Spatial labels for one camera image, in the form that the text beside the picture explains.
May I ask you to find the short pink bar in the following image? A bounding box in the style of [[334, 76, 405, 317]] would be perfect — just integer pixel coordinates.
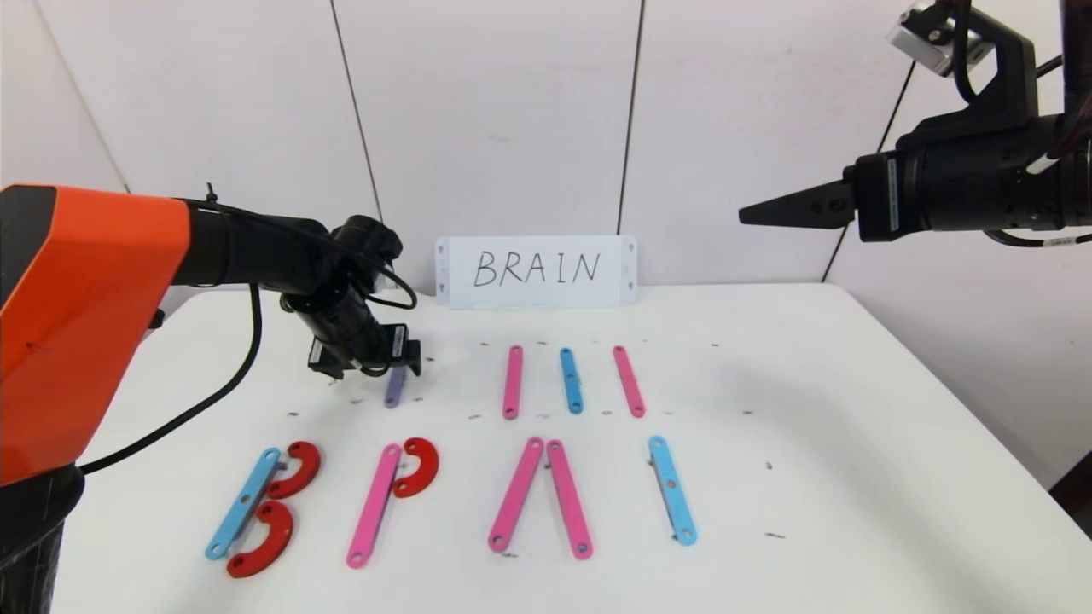
[[613, 345, 647, 419]]

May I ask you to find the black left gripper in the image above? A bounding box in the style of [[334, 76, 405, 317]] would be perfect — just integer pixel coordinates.
[[296, 287, 422, 380]]

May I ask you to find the short dark blue bar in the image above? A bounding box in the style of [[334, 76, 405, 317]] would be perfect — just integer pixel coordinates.
[[560, 348, 584, 415]]

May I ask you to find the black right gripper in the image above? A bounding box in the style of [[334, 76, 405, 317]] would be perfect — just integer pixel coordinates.
[[738, 139, 1021, 243]]

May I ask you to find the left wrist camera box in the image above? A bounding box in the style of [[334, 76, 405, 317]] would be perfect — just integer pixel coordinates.
[[307, 339, 346, 380]]

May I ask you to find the white BRAIN sign card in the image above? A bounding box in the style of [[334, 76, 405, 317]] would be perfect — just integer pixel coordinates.
[[436, 236, 638, 310]]

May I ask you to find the small red curved piece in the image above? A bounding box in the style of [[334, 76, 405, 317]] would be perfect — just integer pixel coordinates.
[[392, 437, 440, 499]]

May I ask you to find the black right camera bracket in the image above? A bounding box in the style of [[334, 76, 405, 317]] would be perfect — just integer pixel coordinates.
[[904, 4, 1040, 142]]

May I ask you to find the black cable with white label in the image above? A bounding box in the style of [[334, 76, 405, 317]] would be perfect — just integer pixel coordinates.
[[981, 229, 1092, 248]]

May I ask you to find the black right camera cable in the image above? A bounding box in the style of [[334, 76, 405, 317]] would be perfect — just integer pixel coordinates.
[[951, 0, 982, 103]]

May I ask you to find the large red curved piece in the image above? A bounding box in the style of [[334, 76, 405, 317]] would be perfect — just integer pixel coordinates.
[[226, 501, 294, 579], [266, 441, 322, 501]]

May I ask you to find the long light blue bar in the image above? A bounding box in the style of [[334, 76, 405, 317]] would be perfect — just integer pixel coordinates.
[[205, 448, 283, 561], [648, 436, 698, 547]]

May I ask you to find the long pink bar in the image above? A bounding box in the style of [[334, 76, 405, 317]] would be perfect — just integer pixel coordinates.
[[546, 440, 594, 560], [502, 345, 524, 420], [346, 443, 403, 569], [488, 437, 545, 553]]

